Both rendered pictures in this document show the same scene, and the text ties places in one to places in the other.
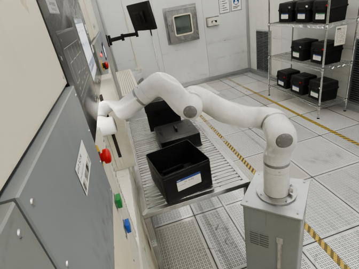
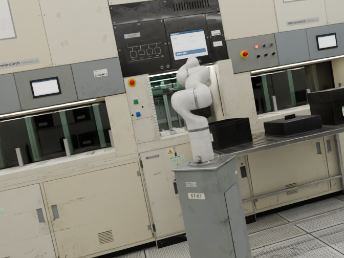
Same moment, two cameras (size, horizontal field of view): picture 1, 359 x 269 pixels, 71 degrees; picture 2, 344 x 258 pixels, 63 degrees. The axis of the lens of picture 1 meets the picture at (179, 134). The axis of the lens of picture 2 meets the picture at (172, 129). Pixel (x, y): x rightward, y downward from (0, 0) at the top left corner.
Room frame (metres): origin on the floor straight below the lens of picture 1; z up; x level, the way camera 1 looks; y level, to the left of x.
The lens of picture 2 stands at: (0.81, -2.02, 1.09)
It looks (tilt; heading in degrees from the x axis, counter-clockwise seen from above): 4 degrees down; 90
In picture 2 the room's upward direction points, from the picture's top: 11 degrees counter-clockwise
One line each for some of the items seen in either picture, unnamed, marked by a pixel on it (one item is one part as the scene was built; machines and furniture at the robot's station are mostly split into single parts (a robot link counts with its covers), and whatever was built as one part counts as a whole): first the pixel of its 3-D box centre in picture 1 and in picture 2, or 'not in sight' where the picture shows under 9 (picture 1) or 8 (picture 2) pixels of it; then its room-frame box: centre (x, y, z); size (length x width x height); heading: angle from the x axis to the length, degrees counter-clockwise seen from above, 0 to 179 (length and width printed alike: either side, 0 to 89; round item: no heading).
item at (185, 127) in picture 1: (176, 134); (291, 123); (1.67, 0.02, 0.83); 0.29 x 0.29 x 0.13; 11
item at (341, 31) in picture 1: (340, 33); not in sight; (3.01, -2.08, 1.05); 0.17 x 0.03 x 0.26; 100
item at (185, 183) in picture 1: (178, 169); (224, 132); (1.18, 0.04, 0.85); 0.28 x 0.28 x 0.17; 20
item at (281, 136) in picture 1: (278, 142); (189, 110); (0.92, -0.42, 1.07); 0.19 x 0.12 x 0.24; 169
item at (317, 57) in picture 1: (325, 52); not in sight; (3.25, -2.07, 0.81); 0.30 x 0.28 x 0.26; 8
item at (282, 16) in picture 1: (291, 10); not in sight; (3.95, -1.94, 1.31); 0.30 x 0.28 x 0.26; 15
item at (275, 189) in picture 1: (276, 177); (201, 146); (0.96, -0.42, 0.85); 0.19 x 0.19 x 0.18
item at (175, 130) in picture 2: not in sight; (170, 131); (0.79, 0.55, 0.89); 0.22 x 0.21 x 0.04; 100
